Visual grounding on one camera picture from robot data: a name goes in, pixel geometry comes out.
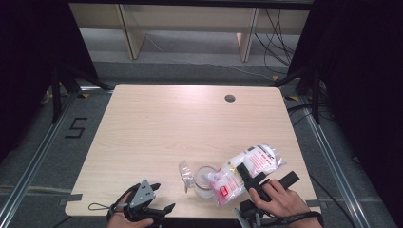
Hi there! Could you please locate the black cable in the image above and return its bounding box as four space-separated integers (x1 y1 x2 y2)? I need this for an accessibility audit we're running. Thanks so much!
308 173 353 208

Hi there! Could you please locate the black lanyard loop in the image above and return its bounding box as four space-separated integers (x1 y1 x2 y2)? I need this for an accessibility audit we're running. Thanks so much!
87 202 129 213

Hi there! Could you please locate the black wrist strap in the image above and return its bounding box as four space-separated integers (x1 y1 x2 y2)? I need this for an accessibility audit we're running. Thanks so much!
260 210 325 228

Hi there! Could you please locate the metal floor rail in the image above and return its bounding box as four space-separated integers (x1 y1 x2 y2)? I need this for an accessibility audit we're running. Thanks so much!
0 93 79 221
298 94 370 228

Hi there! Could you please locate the black curtain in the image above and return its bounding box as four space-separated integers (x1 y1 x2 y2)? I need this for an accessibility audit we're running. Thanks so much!
0 0 99 162
286 0 403 222

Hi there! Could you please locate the person's left hand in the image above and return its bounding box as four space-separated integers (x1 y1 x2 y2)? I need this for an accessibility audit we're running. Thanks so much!
106 191 155 228

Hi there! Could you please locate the bundle of black cables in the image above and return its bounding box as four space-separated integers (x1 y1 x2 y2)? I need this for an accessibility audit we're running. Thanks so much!
253 8 300 76

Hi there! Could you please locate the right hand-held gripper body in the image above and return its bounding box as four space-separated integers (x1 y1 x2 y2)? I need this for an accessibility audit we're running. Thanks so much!
232 172 274 228

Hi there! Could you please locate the clear glass jar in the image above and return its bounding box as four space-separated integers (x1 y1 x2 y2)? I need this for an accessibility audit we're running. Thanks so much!
192 163 221 200

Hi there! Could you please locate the person's right hand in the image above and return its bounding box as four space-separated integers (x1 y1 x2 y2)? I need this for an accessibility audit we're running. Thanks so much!
248 179 311 220

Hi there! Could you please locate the red and white plastic bag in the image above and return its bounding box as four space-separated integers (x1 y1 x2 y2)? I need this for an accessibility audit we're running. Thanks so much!
209 143 287 207

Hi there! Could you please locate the black tape floor mark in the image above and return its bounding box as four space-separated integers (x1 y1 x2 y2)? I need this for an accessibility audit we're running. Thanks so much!
64 117 88 140

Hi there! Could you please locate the grey tape strip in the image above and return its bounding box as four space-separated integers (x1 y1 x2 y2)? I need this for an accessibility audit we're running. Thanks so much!
304 199 321 211
57 193 84 207

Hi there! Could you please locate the clear plastic scrap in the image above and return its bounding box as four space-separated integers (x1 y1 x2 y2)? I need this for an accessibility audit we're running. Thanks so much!
178 160 197 194

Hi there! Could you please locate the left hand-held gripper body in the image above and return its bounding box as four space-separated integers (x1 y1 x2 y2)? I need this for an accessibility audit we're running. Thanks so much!
123 179 167 223

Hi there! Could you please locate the black metal stand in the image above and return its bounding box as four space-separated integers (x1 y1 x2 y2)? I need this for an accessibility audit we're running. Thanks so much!
270 66 322 125
49 61 112 125

